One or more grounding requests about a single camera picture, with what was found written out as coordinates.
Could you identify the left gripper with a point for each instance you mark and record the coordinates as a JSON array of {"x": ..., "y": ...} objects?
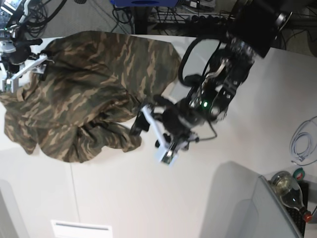
[{"x": 178, "y": 120}]

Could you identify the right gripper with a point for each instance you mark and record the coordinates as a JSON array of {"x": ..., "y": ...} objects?
[{"x": 20, "y": 51}]

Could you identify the camouflage t-shirt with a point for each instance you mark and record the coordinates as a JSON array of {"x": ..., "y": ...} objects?
[{"x": 95, "y": 82}]

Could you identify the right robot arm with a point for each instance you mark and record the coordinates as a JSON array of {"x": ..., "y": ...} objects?
[{"x": 15, "y": 21}]

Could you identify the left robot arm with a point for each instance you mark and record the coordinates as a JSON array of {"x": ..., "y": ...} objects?
[{"x": 251, "y": 28}]

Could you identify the blue box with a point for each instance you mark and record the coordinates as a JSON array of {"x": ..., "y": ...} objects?
[{"x": 146, "y": 3}]

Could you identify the black power strip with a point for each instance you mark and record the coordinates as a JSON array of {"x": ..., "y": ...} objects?
[{"x": 208, "y": 20}]

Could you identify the white paper sheet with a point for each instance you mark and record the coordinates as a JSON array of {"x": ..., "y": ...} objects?
[{"x": 63, "y": 229}]

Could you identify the clear glass bottle red cap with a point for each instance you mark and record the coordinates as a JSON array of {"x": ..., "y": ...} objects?
[{"x": 290, "y": 194}]

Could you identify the green tape roll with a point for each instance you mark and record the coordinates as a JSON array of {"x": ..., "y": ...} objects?
[{"x": 299, "y": 174}]

